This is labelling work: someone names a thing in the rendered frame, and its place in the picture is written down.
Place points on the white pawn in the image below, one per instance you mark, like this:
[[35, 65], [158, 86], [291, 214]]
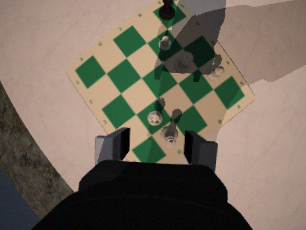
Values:
[[163, 43]]

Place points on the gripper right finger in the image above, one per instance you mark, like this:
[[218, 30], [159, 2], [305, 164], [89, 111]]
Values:
[[199, 151]]

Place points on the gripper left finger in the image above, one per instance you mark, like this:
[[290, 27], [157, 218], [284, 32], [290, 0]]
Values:
[[113, 146]]

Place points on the green and cream chessboard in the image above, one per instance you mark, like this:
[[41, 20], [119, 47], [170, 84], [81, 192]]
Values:
[[125, 75]]

